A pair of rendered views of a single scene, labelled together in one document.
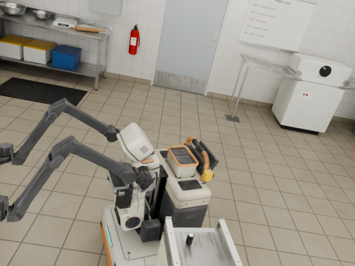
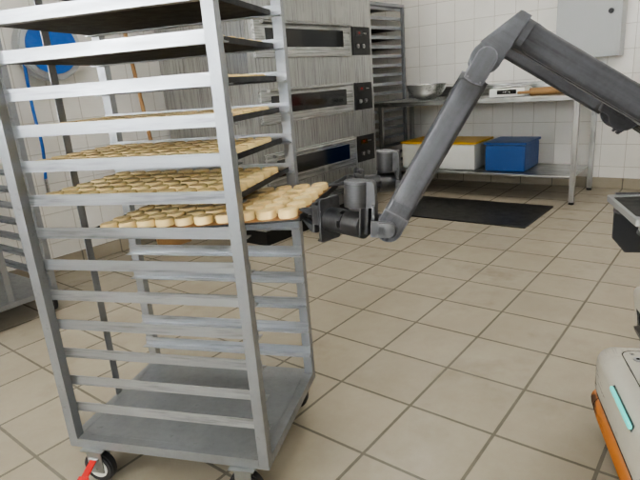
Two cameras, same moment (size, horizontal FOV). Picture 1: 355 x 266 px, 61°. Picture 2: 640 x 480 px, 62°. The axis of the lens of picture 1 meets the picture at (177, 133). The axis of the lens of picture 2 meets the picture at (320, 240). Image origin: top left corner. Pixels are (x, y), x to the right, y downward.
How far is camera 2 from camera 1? 89 cm
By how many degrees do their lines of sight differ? 42
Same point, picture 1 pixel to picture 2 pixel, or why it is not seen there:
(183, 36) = not seen: outside the picture
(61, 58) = (502, 154)
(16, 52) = not seen: hidden behind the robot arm
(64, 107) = not seen: hidden behind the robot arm
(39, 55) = (464, 155)
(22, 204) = (403, 195)
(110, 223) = (624, 379)
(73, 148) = (523, 28)
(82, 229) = (543, 411)
